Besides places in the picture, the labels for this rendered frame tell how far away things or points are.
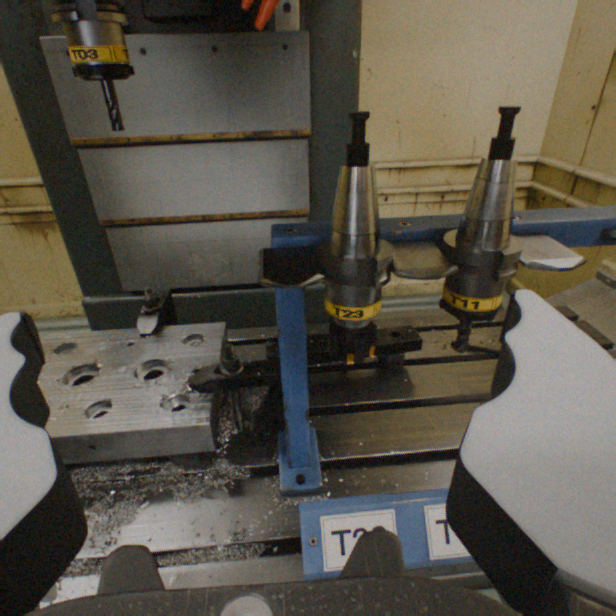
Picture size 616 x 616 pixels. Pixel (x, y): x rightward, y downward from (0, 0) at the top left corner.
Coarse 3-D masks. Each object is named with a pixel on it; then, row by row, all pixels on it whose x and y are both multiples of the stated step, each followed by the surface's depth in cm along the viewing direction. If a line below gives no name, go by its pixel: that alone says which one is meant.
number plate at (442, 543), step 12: (444, 504) 43; (432, 516) 42; (444, 516) 43; (432, 528) 42; (444, 528) 42; (432, 540) 42; (444, 540) 42; (456, 540) 42; (432, 552) 42; (444, 552) 42; (456, 552) 42
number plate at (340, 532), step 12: (324, 516) 42; (336, 516) 42; (348, 516) 42; (360, 516) 42; (372, 516) 42; (384, 516) 42; (324, 528) 42; (336, 528) 42; (348, 528) 42; (360, 528) 42; (372, 528) 42; (384, 528) 42; (324, 540) 42; (336, 540) 42; (348, 540) 42; (324, 552) 41; (336, 552) 41; (348, 552) 41; (324, 564) 41; (336, 564) 41
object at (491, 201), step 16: (496, 160) 30; (512, 160) 30; (480, 176) 31; (496, 176) 30; (512, 176) 31; (480, 192) 32; (496, 192) 31; (512, 192) 31; (480, 208) 32; (496, 208) 31; (512, 208) 32; (464, 224) 33; (480, 224) 32; (496, 224) 32; (512, 224) 33; (464, 240) 33; (480, 240) 32; (496, 240) 32
